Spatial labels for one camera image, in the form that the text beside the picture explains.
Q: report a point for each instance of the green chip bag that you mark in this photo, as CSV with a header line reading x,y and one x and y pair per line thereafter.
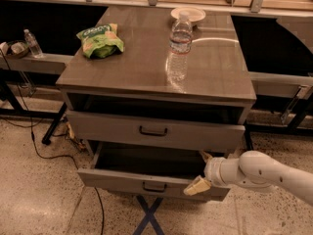
x,y
100,41

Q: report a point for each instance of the grey bench shelf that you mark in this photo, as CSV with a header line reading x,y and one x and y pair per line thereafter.
x,y
50,63

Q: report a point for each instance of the white plate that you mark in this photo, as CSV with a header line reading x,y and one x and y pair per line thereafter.
x,y
195,15

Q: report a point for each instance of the grey drawer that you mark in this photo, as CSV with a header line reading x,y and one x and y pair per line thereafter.
x,y
144,170
156,132

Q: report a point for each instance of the grey top drawer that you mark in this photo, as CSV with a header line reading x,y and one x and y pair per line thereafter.
x,y
156,132

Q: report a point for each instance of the dark bowl with items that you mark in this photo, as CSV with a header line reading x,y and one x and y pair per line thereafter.
x,y
14,49

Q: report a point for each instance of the clear water bottle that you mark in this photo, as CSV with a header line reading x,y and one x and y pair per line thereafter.
x,y
180,42

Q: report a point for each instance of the power strip on floor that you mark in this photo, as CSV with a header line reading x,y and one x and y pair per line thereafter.
x,y
74,140

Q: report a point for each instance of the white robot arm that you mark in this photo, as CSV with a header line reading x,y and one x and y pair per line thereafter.
x,y
255,171

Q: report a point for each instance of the small water bottle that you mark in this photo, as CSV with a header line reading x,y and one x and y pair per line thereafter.
x,y
32,44

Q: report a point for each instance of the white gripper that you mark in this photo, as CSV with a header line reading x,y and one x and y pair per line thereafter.
x,y
213,172

